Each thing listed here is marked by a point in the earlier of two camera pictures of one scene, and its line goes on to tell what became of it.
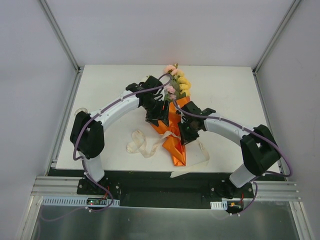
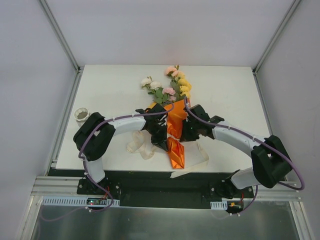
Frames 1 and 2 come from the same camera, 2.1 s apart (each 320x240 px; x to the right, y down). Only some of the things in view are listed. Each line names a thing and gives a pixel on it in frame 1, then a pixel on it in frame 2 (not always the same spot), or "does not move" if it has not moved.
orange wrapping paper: x=173 y=144 does not move
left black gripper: x=155 y=116 → x=159 y=135
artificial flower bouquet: x=180 y=87 does not move
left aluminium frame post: x=79 y=69 does not move
